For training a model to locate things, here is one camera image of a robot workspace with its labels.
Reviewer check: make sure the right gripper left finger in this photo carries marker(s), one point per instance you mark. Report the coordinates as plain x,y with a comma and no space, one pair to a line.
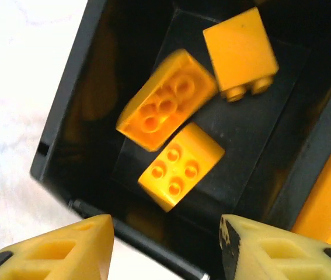
95,242

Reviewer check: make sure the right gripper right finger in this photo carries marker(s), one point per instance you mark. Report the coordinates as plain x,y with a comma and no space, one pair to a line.
245,251

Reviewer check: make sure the yellow lego brick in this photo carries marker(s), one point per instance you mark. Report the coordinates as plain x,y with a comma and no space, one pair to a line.
179,169
165,102
238,49

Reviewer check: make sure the yellow plastic bin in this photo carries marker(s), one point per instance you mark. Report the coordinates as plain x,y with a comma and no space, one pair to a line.
328,189

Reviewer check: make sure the black plastic bin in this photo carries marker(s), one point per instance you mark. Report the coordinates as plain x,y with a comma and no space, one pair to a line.
241,146

